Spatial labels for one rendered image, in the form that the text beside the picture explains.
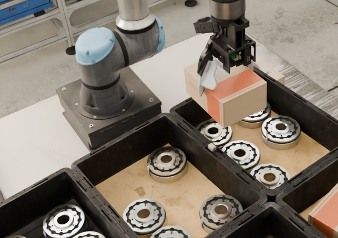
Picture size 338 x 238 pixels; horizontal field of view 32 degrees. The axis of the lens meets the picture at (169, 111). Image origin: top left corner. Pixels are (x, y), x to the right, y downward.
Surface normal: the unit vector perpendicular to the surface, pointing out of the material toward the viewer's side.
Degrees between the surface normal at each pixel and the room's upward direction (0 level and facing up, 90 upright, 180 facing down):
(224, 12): 90
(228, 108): 90
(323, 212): 0
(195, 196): 0
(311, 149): 0
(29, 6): 90
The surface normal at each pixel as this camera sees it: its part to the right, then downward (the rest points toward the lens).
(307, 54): -0.10, -0.75
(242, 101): 0.50, 0.54
